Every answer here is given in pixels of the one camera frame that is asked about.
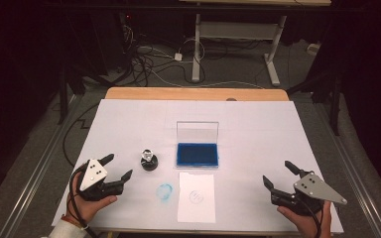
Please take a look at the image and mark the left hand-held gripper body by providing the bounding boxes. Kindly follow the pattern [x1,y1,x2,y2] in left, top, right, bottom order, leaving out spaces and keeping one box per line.
[77,158,125,202]

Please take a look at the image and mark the stamp with clear handle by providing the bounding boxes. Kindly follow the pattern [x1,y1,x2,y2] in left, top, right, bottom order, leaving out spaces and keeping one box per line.
[141,149,156,163]

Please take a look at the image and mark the large white table cover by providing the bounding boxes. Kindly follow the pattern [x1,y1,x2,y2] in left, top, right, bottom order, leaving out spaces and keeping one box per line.
[52,98,344,234]

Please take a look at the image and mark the white paper sheet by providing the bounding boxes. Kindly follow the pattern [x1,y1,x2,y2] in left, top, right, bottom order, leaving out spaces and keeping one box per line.
[177,172,217,224]

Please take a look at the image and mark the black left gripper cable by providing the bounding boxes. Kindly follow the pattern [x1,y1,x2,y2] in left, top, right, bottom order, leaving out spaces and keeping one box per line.
[68,162,99,238]

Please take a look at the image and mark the blue ink pad box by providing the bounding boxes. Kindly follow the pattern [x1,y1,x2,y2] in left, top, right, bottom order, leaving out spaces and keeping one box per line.
[176,120,220,170]

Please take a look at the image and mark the person's right hand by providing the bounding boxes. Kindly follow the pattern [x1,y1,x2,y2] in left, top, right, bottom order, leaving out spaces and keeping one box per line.
[276,201,332,238]

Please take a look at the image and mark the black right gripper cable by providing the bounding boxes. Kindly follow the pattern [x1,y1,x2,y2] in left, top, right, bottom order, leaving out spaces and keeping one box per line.
[297,197,322,238]

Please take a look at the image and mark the orange wrist band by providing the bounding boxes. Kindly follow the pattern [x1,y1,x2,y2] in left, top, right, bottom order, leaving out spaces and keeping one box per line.
[61,214,89,231]

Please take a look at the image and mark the black metal stand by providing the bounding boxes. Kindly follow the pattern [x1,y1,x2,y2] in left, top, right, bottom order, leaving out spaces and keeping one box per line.
[287,70,342,137]

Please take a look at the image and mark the black floor cable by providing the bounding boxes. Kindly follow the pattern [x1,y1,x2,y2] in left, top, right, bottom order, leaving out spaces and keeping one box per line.
[62,102,100,168]

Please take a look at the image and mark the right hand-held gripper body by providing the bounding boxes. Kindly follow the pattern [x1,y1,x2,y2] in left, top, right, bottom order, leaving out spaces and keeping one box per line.
[270,172,348,217]

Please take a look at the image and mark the white metal desk frame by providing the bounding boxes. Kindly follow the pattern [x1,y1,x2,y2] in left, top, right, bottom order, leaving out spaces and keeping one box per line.
[191,13,287,87]

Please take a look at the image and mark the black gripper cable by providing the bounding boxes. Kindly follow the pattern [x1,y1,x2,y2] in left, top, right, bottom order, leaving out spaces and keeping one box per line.
[297,197,322,238]
[68,162,99,238]

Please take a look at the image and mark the tangle of black cables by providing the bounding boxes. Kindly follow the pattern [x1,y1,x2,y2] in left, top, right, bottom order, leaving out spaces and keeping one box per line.
[122,23,206,87]

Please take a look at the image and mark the grey floor cable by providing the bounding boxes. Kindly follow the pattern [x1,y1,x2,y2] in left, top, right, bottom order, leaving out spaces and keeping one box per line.
[150,67,266,89]

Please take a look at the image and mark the person's left hand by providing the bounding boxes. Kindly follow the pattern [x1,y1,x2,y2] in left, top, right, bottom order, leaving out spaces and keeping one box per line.
[66,174,118,225]

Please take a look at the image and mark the metal floor rail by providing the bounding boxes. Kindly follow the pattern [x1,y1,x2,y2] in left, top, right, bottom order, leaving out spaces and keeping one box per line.
[0,93,83,238]
[323,105,381,238]

